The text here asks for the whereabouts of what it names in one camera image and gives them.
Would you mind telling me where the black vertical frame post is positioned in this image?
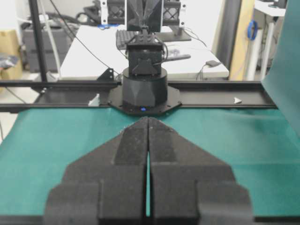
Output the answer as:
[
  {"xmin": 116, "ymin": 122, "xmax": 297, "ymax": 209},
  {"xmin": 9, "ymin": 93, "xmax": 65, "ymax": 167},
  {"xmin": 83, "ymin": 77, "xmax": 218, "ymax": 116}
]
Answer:
[{"xmin": 29, "ymin": 0, "xmax": 47, "ymax": 82}]

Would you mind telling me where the cardboard box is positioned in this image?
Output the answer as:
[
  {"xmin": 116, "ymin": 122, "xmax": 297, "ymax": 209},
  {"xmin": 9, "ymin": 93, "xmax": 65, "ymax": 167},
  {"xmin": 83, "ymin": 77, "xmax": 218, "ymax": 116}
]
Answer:
[{"xmin": 0, "ymin": 30, "xmax": 23, "ymax": 80}]

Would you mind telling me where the green table cloth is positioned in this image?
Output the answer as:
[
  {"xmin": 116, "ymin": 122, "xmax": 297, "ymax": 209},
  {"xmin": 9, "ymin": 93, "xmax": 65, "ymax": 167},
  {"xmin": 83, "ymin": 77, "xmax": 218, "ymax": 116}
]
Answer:
[{"xmin": 0, "ymin": 108, "xmax": 300, "ymax": 217}]

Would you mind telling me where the black aluminium frame rail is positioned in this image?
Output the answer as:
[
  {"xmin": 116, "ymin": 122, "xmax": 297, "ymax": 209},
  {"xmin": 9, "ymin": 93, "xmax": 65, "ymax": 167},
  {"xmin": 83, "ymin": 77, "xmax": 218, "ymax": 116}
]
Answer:
[{"xmin": 0, "ymin": 80, "xmax": 277, "ymax": 115}]

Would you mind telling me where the blue cable coil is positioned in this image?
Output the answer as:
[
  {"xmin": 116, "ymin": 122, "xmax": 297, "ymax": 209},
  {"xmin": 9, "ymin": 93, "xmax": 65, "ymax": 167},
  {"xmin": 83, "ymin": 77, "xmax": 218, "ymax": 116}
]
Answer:
[{"xmin": 247, "ymin": 20, "xmax": 258, "ymax": 40}]

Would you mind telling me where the black keyboard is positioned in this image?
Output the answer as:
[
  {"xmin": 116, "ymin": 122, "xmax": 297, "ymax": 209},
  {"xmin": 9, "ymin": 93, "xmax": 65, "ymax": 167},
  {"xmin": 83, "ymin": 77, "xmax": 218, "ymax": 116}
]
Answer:
[{"xmin": 116, "ymin": 30, "xmax": 137, "ymax": 50}]

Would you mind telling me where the white desk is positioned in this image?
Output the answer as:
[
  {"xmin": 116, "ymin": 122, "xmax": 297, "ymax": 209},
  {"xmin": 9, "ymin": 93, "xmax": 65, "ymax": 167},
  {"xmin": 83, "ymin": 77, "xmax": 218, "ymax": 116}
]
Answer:
[{"xmin": 60, "ymin": 26, "xmax": 229, "ymax": 81}]

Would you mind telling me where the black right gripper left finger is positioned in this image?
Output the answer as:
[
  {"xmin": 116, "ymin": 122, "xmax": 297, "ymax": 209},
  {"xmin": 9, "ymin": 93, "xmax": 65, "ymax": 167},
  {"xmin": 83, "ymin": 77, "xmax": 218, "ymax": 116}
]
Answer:
[{"xmin": 44, "ymin": 117, "xmax": 149, "ymax": 225}]

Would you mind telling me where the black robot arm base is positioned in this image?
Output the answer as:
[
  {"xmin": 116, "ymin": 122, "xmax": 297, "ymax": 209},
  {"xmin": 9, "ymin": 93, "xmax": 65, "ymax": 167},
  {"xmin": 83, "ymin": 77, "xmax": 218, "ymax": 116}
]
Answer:
[{"xmin": 108, "ymin": 26, "xmax": 182, "ymax": 116}]

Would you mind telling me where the green backdrop curtain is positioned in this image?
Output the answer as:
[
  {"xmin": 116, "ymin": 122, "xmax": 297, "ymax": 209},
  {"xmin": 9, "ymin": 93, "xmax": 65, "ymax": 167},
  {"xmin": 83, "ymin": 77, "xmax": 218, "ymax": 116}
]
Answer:
[{"xmin": 262, "ymin": 0, "xmax": 300, "ymax": 135}]

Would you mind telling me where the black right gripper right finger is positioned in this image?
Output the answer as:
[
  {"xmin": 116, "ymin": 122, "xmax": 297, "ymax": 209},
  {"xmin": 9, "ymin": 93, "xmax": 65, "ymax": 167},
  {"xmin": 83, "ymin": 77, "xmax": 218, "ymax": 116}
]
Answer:
[{"xmin": 149, "ymin": 118, "xmax": 254, "ymax": 225}]

